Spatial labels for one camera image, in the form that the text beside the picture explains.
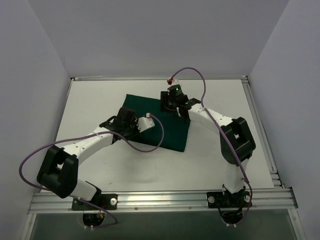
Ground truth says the dark green surgical cloth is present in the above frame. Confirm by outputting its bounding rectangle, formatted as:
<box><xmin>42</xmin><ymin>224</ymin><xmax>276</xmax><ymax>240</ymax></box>
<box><xmin>122</xmin><ymin>94</ymin><xmax>190</xmax><ymax>153</ymax></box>

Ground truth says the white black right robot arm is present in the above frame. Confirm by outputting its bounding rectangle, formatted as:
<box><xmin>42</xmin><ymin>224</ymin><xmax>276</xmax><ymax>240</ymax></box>
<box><xmin>160</xmin><ymin>88</ymin><xmax>256</xmax><ymax>207</ymax></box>

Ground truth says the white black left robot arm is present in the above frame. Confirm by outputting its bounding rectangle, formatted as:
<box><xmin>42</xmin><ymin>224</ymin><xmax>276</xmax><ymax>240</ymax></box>
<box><xmin>36</xmin><ymin>107</ymin><xmax>143</xmax><ymax>210</ymax></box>

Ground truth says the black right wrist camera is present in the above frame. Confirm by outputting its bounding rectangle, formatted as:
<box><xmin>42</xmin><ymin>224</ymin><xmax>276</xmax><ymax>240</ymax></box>
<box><xmin>167</xmin><ymin>78</ymin><xmax>183</xmax><ymax>98</ymax></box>

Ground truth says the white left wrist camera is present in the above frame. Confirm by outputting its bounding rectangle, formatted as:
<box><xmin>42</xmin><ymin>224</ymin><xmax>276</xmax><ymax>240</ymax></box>
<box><xmin>137</xmin><ymin>113</ymin><xmax>155</xmax><ymax>133</ymax></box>

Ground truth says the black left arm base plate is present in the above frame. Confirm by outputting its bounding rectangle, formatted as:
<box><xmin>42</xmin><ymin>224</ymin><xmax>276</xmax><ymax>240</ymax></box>
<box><xmin>71</xmin><ymin>193</ymin><xmax>118</xmax><ymax>211</ymax></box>

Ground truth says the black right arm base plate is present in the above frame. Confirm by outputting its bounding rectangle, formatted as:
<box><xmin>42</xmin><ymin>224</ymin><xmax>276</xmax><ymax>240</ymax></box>
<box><xmin>206</xmin><ymin>187</ymin><xmax>252</xmax><ymax>209</ymax></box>

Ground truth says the aluminium right frame rail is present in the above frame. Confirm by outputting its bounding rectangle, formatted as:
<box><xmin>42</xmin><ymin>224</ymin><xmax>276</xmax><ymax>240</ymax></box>
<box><xmin>241</xmin><ymin>76</ymin><xmax>285</xmax><ymax>189</ymax></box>

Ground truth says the aluminium frame rail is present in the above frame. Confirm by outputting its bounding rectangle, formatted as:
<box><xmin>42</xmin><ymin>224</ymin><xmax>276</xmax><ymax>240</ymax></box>
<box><xmin>28</xmin><ymin>188</ymin><xmax>298</xmax><ymax>214</ymax></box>
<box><xmin>241</xmin><ymin>76</ymin><xmax>285</xmax><ymax>189</ymax></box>

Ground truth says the aluminium front frame rail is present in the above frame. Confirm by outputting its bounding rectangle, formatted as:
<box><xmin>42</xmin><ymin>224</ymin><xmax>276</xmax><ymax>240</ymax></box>
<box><xmin>28</xmin><ymin>188</ymin><xmax>298</xmax><ymax>214</ymax></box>

